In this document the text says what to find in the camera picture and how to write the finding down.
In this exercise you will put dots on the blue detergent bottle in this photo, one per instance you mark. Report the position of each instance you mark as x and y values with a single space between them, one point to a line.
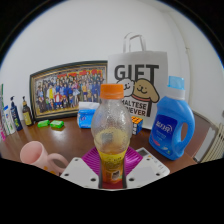
170 126

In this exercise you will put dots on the framed group picture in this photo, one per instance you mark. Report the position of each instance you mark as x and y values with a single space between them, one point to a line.
66 90

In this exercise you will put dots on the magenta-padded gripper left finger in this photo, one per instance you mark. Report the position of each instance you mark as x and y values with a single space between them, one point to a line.
80 171

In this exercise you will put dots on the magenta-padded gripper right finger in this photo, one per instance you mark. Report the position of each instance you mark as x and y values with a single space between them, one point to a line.
143 171

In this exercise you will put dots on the dark blue pump bottle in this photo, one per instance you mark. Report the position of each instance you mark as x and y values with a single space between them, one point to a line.
15 116

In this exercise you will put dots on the white and green shampoo bottle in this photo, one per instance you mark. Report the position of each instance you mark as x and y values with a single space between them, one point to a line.
9 121

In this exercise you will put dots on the dark brown side cabinet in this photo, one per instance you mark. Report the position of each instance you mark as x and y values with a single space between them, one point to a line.
200 133

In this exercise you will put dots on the flat round red coaster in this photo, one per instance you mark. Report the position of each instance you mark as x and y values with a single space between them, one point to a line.
113 186

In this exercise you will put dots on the white paper gift bag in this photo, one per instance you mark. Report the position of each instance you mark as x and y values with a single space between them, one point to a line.
140 65

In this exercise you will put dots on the amber pump bottle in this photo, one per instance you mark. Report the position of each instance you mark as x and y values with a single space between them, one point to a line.
27 115

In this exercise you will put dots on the orange juice bottle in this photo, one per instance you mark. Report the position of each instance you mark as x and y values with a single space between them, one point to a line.
111 130

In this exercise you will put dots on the pink mug with yellow spots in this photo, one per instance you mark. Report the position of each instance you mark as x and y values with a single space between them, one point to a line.
33 153

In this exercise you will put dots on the white radiator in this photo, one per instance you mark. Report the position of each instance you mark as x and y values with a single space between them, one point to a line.
215 145

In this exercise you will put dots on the blue tissue pack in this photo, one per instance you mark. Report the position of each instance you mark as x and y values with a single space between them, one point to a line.
85 117

